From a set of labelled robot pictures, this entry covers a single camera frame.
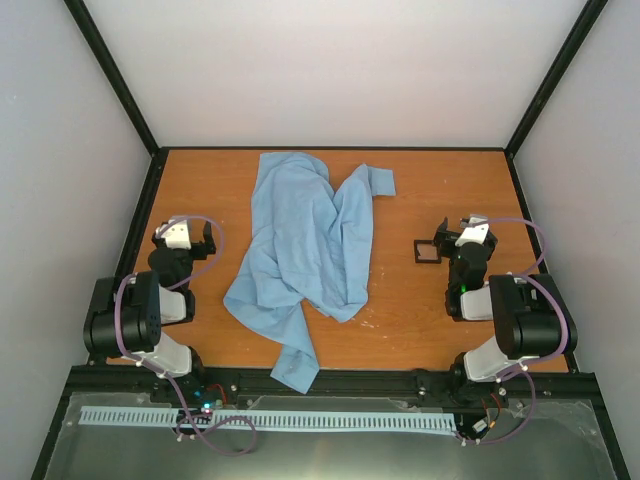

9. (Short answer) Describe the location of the light blue shirt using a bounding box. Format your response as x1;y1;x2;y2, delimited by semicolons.
223;152;396;394

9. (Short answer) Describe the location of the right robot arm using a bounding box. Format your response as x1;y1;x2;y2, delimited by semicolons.
429;215;578;383

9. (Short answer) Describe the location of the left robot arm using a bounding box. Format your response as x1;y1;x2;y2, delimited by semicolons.
83;215;224;403

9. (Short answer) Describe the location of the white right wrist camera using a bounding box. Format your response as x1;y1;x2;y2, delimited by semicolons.
455;215;489;247

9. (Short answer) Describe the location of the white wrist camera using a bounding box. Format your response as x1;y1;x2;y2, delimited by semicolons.
455;215;489;247
155;217;191;250

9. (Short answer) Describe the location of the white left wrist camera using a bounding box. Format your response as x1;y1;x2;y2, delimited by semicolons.
155;217;191;250

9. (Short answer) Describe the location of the light blue slotted cable duct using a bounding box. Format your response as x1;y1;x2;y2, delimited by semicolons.
78;406;456;436

